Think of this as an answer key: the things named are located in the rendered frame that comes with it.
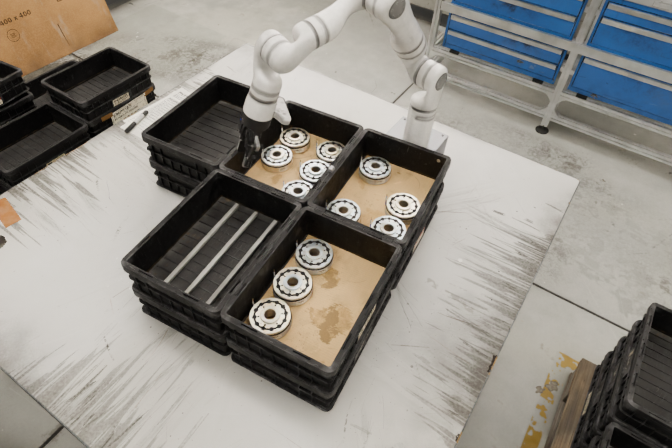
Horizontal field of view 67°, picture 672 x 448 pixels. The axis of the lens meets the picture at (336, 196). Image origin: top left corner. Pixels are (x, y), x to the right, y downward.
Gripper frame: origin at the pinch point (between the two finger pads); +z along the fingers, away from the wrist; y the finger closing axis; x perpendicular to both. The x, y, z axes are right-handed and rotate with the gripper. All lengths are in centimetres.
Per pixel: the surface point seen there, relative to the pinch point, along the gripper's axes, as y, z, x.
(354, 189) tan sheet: -0.1, 12.3, 38.8
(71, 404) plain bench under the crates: 38, 50, -40
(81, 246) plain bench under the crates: -12, 51, -37
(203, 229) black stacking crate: 2.8, 27.1, -6.3
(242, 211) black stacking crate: -0.8, 23.4, 5.2
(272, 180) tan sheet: -11.2, 20.2, 16.4
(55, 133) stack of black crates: -114, 93, -46
